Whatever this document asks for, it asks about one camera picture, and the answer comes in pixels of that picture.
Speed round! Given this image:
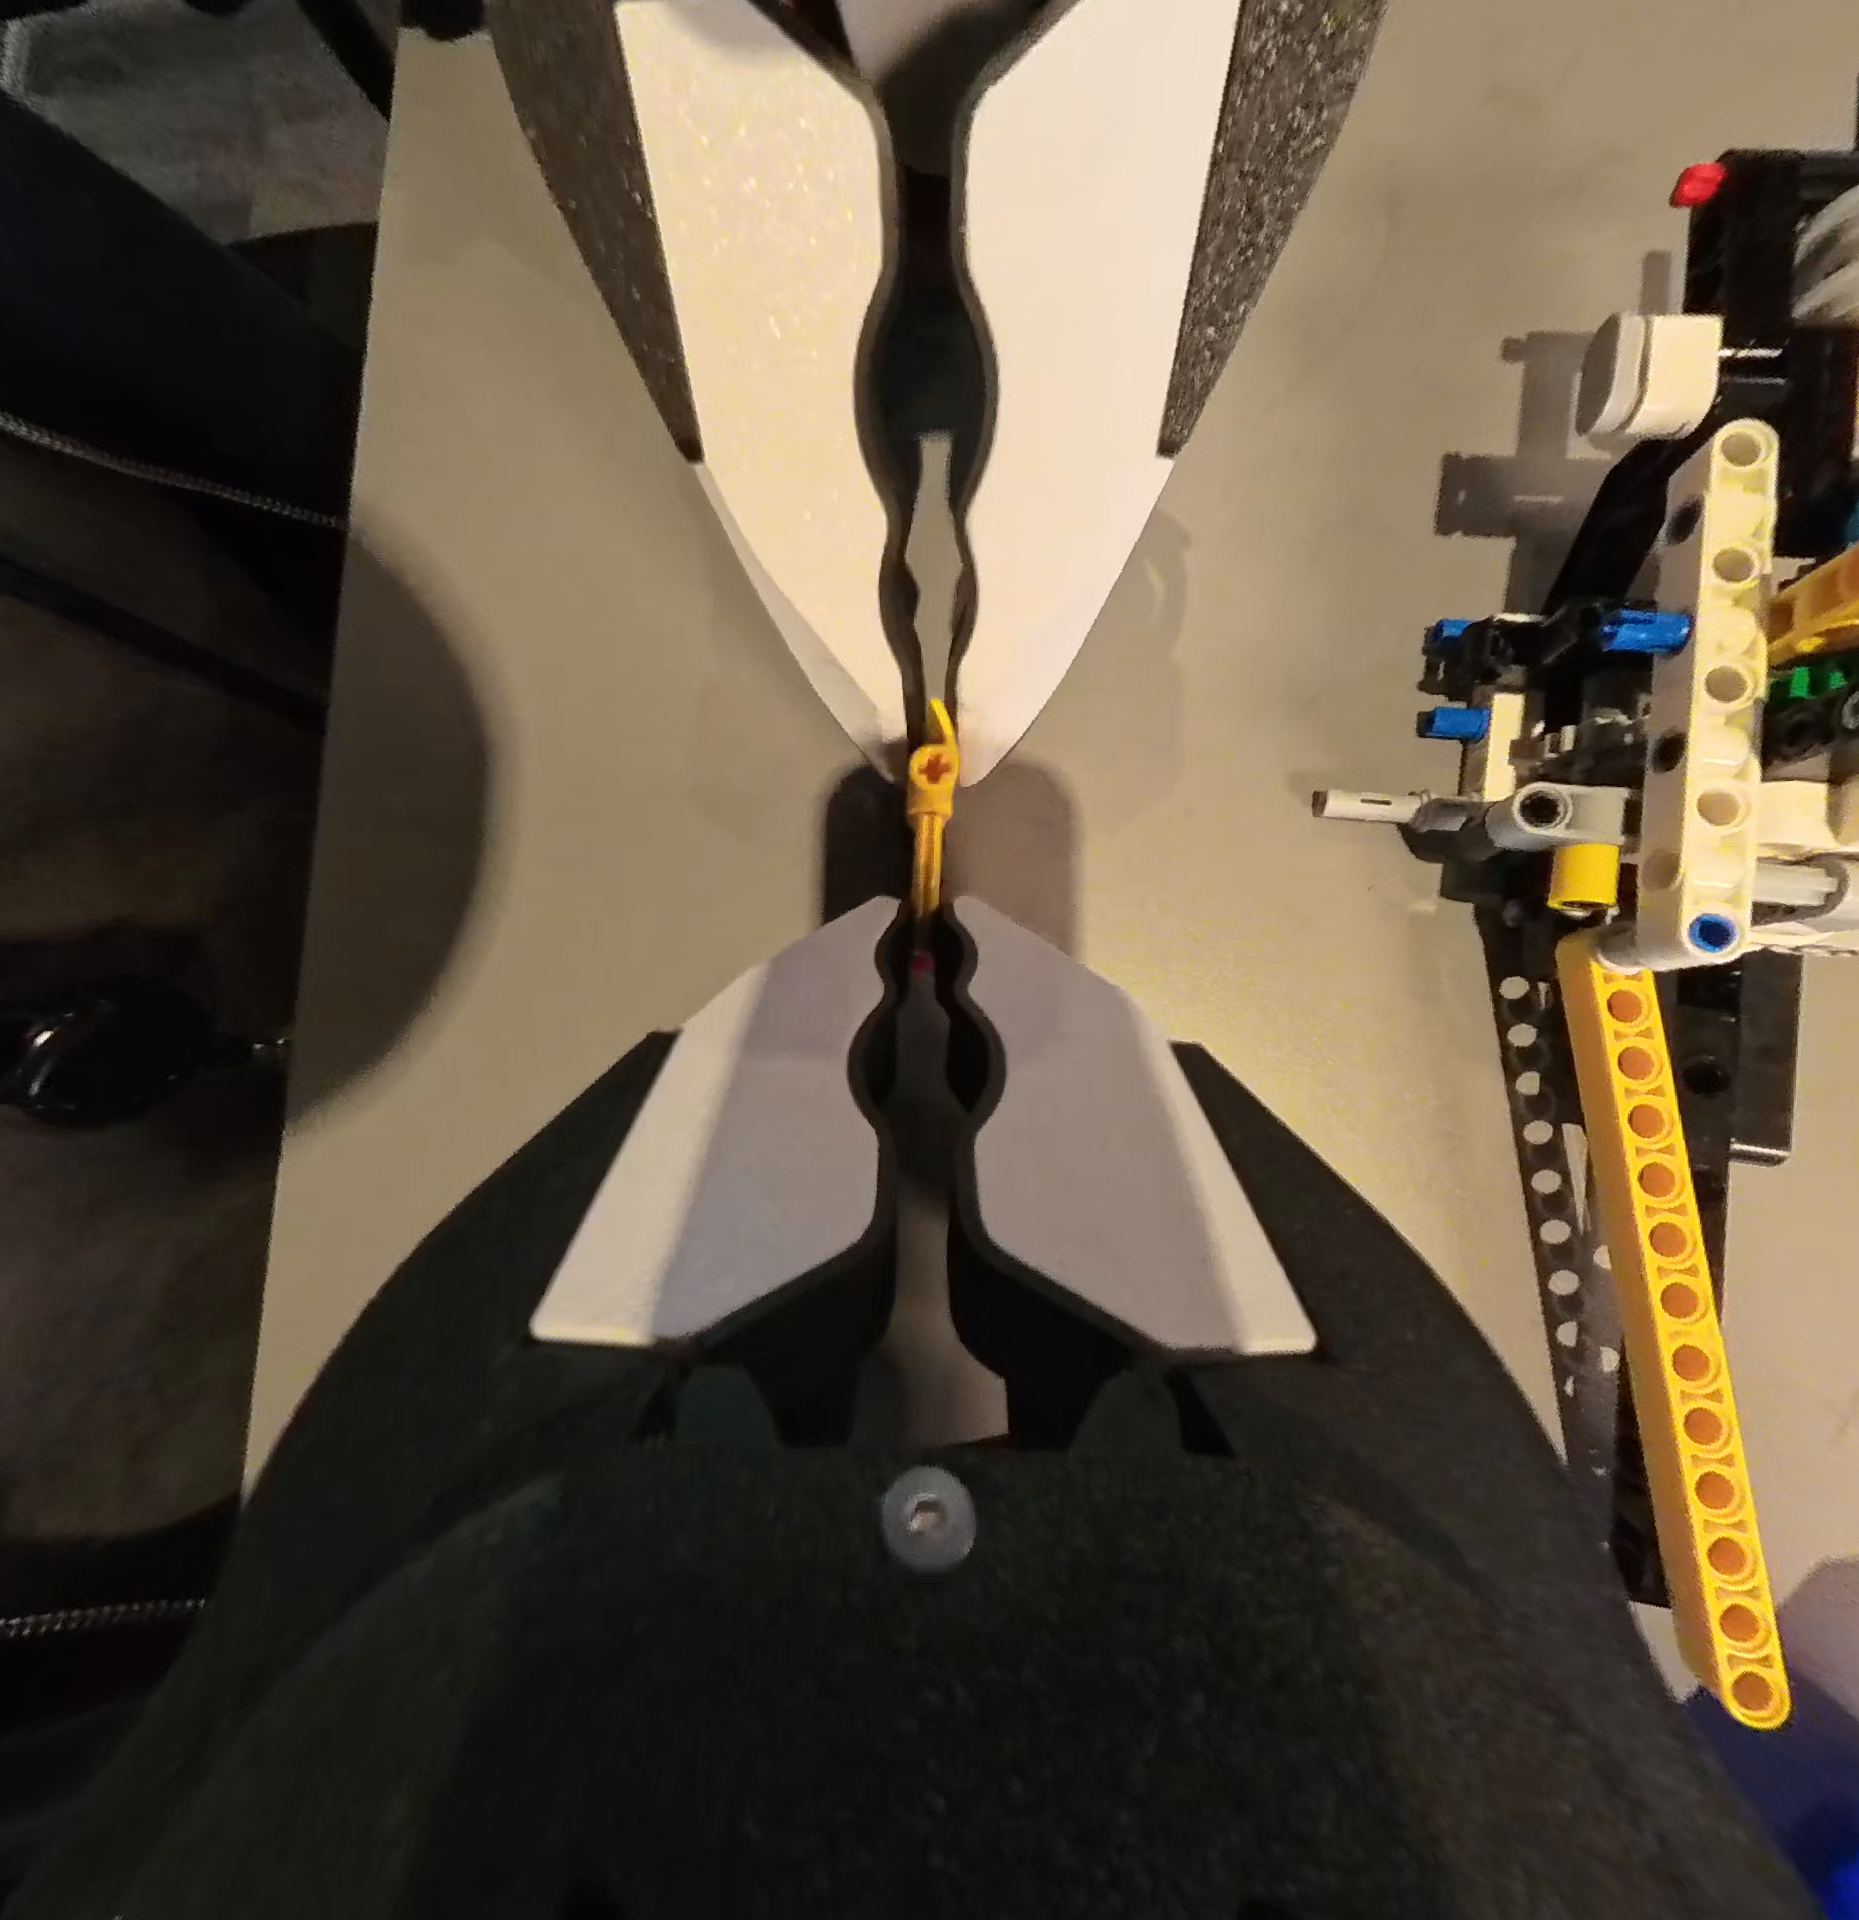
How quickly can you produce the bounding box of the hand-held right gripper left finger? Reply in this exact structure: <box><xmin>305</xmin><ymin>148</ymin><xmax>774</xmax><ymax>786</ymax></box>
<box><xmin>527</xmin><ymin>894</ymin><xmax>904</xmax><ymax>1356</ymax></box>

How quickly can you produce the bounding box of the blue plastic bin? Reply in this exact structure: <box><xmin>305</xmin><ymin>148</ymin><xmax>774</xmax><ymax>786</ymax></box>
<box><xmin>1695</xmin><ymin>1560</ymin><xmax>1859</xmax><ymax>1920</ymax></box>

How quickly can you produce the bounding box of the black cord toggle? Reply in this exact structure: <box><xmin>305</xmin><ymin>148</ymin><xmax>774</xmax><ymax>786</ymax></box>
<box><xmin>0</xmin><ymin>981</ymin><xmax>227</xmax><ymax>1127</ymax></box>

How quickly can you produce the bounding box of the navy zip jacket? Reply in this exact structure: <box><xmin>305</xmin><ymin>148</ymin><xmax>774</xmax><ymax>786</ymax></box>
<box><xmin>0</xmin><ymin>0</ymin><xmax>398</xmax><ymax>1920</ymax></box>

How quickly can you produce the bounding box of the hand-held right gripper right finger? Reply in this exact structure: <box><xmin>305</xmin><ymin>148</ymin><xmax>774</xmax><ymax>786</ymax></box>
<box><xmin>941</xmin><ymin>894</ymin><xmax>1322</xmax><ymax>1367</ymax></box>

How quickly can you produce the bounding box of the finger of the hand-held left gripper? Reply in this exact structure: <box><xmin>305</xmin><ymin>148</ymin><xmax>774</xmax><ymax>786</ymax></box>
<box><xmin>614</xmin><ymin>0</ymin><xmax>918</xmax><ymax>779</ymax></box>
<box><xmin>949</xmin><ymin>0</ymin><xmax>1246</xmax><ymax>786</ymax></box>

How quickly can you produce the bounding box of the partly built lego vehicle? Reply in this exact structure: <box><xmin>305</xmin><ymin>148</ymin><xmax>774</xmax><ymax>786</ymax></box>
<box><xmin>1307</xmin><ymin>47</ymin><xmax>1859</xmax><ymax>1732</ymax></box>

